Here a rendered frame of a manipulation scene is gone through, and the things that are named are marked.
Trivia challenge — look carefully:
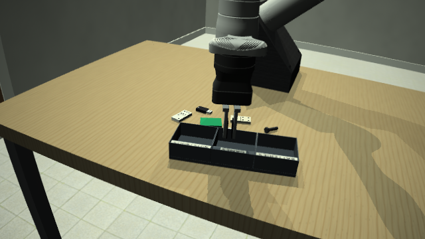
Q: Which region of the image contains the dark grey rack of labelled bins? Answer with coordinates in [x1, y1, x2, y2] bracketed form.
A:
[169, 122, 299, 177]

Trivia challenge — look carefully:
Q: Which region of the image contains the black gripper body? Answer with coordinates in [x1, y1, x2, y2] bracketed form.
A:
[209, 14, 267, 106]

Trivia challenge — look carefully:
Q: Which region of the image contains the black usb stick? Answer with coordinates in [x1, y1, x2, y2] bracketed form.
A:
[196, 106, 212, 114]

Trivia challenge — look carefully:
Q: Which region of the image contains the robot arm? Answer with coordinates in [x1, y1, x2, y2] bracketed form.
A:
[218, 0, 324, 32]

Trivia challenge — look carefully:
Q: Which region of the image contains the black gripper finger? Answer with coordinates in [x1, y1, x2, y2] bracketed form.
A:
[222, 105, 229, 138]
[231, 105, 241, 139]

